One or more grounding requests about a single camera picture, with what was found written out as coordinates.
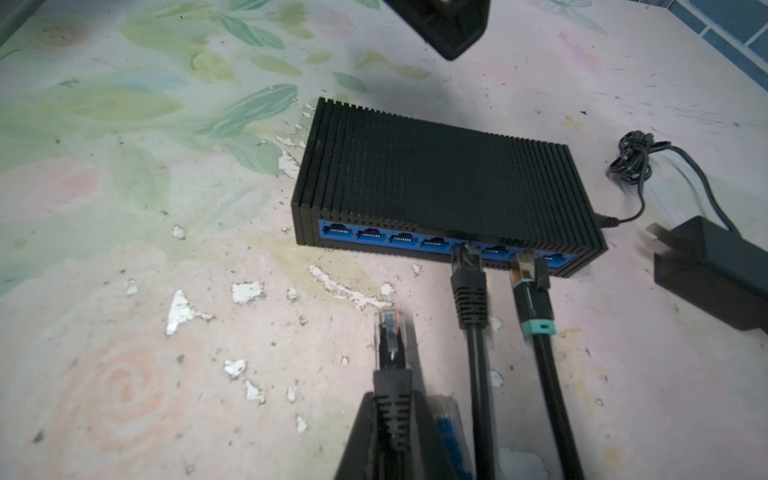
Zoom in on black ethernet cable gold plug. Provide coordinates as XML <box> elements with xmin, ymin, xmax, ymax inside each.
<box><xmin>510</xmin><ymin>250</ymin><xmax>585</xmax><ymax>480</ymax></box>

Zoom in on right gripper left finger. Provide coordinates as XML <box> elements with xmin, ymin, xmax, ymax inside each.
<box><xmin>335</xmin><ymin>392</ymin><xmax>378</xmax><ymax>480</ymax></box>

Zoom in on black power adapter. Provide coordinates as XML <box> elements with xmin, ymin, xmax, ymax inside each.
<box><xmin>595</xmin><ymin>130</ymin><xmax>767</xmax><ymax>332</ymax></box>

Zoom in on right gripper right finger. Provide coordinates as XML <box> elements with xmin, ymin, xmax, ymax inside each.
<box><xmin>412</xmin><ymin>391</ymin><xmax>457</xmax><ymax>480</ymax></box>

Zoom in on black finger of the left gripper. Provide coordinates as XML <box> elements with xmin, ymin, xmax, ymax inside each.
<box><xmin>385</xmin><ymin>0</ymin><xmax>491</xmax><ymax>61</ymax></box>

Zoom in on blue ethernet cable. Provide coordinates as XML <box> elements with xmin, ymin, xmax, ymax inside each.
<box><xmin>428</xmin><ymin>394</ymin><xmax>475</xmax><ymax>480</ymax></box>

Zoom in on black network switch blue ports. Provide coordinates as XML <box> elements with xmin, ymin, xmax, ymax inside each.
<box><xmin>291</xmin><ymin>99</ymin><xmax>607</xmax><ymax>277</ymax></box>

